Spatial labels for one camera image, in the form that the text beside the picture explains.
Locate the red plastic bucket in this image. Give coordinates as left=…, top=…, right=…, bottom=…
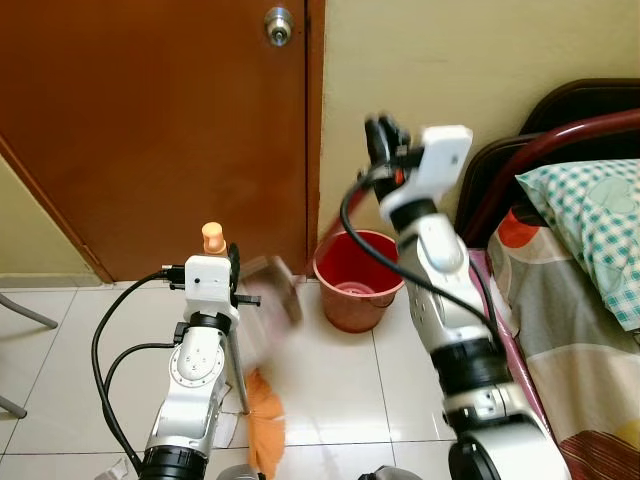
left=313, top=229, right=407, bottom=334

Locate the grey robot foot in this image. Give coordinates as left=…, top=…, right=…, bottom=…
left=214, top=464, right=267, bottom=480
left=358, top=464, right=423, bottom=480

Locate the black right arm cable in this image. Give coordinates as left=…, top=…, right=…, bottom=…
left=338, top=163, right=503, bottom=343

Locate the brown wooden door frame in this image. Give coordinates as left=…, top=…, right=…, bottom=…
left=304, top=0, right=327, bottom=273

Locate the green checkered pillow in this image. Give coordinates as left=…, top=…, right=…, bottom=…
left=515, top=159, right=640, bottom=332

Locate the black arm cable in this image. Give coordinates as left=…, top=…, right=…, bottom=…
left=338, top=163, right=503, bottom=343
left=91, top=266, right=193, bottom=473

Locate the silver round door knob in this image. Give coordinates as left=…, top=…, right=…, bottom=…
left=264, top=7, right=295, bottom=48

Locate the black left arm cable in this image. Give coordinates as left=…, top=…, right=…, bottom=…
left=91, top=266, right=193, bottom=473

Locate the grey left robot foot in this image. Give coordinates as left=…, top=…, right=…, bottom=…
left=214, top=464, right=267, bottom=480

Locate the brown long-handled dustpan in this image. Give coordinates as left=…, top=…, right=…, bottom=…
left=238, top=180, right=377, bottom=373

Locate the dark wooden bed headboard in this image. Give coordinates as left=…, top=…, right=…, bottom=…
left=455, top=79, right=640, bottom=251

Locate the colourful patterned bedsheet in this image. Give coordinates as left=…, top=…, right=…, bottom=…
left=487, top=205, right=640, bottom=480

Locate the grey right robot foot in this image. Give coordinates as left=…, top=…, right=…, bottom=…
left=358, top=464, right=423, bottom=480

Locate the pink mattress edge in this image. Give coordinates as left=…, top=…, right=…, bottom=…
left=468, top=248, right=567, bottom=480

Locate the orange bristle broom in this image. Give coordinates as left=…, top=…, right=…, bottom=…
left=201, top=221, right=288, bottom=480

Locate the brown wooden door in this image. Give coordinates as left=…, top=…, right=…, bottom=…
left=0, top=0, right=310, bottom=283

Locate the grey metal chair leg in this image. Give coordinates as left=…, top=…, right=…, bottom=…
left=0, top=394, right=28, bottom=421
left=0, top=294, right=59, bottom=331

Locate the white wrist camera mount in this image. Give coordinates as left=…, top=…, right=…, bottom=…
left=380, top=124, right=474, bottom=219
left=183, top=255, right=238, bottom=323

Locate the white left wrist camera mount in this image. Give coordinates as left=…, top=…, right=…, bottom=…
left=183, top=255, right=238, bottom=323

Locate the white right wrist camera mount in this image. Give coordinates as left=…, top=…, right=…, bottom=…
left=380, top=124, right=474, bottom=219

